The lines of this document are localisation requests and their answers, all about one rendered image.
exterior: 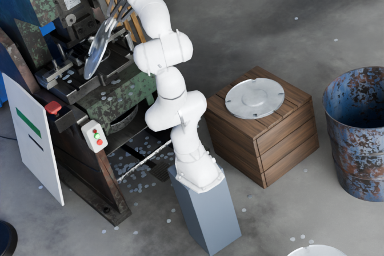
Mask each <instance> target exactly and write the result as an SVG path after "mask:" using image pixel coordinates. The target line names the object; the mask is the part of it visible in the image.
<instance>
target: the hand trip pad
mask: <svg viewBox="0 0 384 256"><path fill-rule="evenodd" d="M44 109H45V110H46V111H47V112H48V113H50V114H54V115H56V114H57V111H59V110H60V109H61V105H60V104H59V103H57V102H56V101H52V102H50V103H48V104H47V105H46V106H45V107H44Z"/></svg>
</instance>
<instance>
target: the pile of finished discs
mask: <svg viewBox="0 0 384 256"><path fill-rule="evenodd" d="M284 98H285V94H284V90H283V88H282V86H281V85H280V84H279V83H278V82H276V81H274V80H271V79H267V78H257V79H255V80H253V79H252V80H251V79H249V80H246V81H243V82H241V83H239V84H237V85H235V86H234V87H233V88H232V89H231V90H230V91H229V92H228V94H227V96H226V98H225V105H226V108H227V110H228V111H229V113H231V114H232V115H233V116H235V117H238V118H242V119H258V118H262V117H265V116H267V115H270V114H272V113H273V112H274V111H276V110H277V109H279V107H280V106H281V105H282V103H283V101H284Z"/></svg>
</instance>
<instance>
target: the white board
mask: <svg viewBox="0 0 384 256"><path fill-rule="evenodd" d="M2 76H3V81H4V84H5V88H6V93H7V98H8V101H9V106H10V110H11V115H12V118H13V123H14V127H15V132H16V135H17V140H18V145H19V149H20V153H21V157H22V162H23V163H24V164H25V165H26V166H27V167H28V168H29V170H30V171H31V172H32V173H33V174H34V175H35V176H36V177H37V178H38V179H39V181H40V182H41V183H42V184H43V185H44V186H45V188H47V189H48V191H49V192H50V193H51V194H52V195H53V196H54V197H55V198H56V200H57V201H58V202H59V203H60V204H61V205H62V206H63V205H64V202H63V196H62V191H61V186H60V182H59V176H58V171H57V166H56V162H55V156H54V151H53V146H52V142H51V136H50V131H49V126H48V122H47V116H46V111H45V109H44V107H43V106H42V105H41V104H39V103H38V102H37V101H36V100H35V99H34V98H33V97H32V96H31V95H30V94H29V93H28V92H27V91H26V90H25V89H24V88H22V87H21V86H20V85H19V84H18V83H16V82H15V81H14V80H12V79H11V78H10V77H8V76H7V75H6V74H4V73H2Z"/></svg>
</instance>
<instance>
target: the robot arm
mask: <svg viewBox="0 0 384 256"><path fill-rule="evenodd" d="M112 5H113V0H110V2H109V6H108V9H107V16H108V19H107V22H106V23H107V26H106V27H105V32H107V31H108V29H109V27H110V25H111V23H112V26H111V30H112V29H113V27H116V26H117V24H118V23H119V22H124V21H125V20H126V19H127V18H128V17H129V16H130V14H131V13H132V12H133V11H135V12H136V13H137V14H138V16H139V18H140V20H141V24H142V27H143V28H144V30H145V32H146V34H147V35H148V36H150V37H151V38H157V39H153V40H150V41H148V42H145V43H141V44H139V45H137V46H136V47H135V48H134V54H133V57H134V62H135V64H136V65H137V66H138V68H139V69H140V70H142V71H143V72H145V73H148V74H149V76H150V73H153V74H154V75H155V80H156V87H157V93H158V97H157V99H156V101H155V103H154V104H153V105H152V106H151V107H150V108H149V109H148V110H147V112H146V113H145V121H146V123H147V125H148V127H149V128H150V129H152V130H153V131H161V130H165V129H168V128H171V127H173V128H172V130H171V133H170V138H171V141H172V143H173V146H174V147H173V148H174V152H175V155H176V156H175V166H176V170H177V176H176V178H175V179H176V180H178V181H180V182H181V183H182V184H184V185H186V186H187V187H189V188H191V189H192V190H194V191H195V192H197V193H203V192H207V191H209V190H210V189H212V188H213V187H215V186H216V185H218V184H219V183H220V182H221V181H222V180H223V179H224V177H225V176H224V174H223V173H222V172H221V170H220V168H219V167H218V165H217V164H216V162H215V159H214V158H212V157H211V156H210V155H209V152H208V151H206V150H205V148H204V146H203V145H202V144H201V142H200V140H199V138H198V133H197V124H198V121H199V119H200V117H201V116H202V114H203V113H204V112H205V111H206V106H207V103H206V98H205V97H204V95H203V94H202V93H201V92H200V91H197V90H196V91H189V92H187V91H186V85H185V81H184V78H183V76H182V74H181V73H180V72H179V70H178V69H177V68H176V67H173V66H172V65H176V64H178V63H181V62H186V61H188V60H190V59H191V57H192V54H193V46H192V42H191V40H189V38H188V36H187V35H186V34H184V33H182V32H180V31H178V29H176V33H175V32H173V31H172V29H171V24H170V15H169V11H168V9H167V6H166V4H165V3H164V1H163V0H117V4H116V5H115V7H114V8H113V10H112V12H111V7H112ZM120 6H122V8H121V10H120V12H119V14H118V16H117V18H114V15H115V14H116V12H117V10H118V9H119V7H120ZM129 6H131V8H130V9H129V10H128V11H127V12H126V13H125V14H124V12H125V10H126V8H127V7H129ZM110 12H111V13H110ZM123 14H124V16H123ZM113 19H114V20H113Z"/></svg>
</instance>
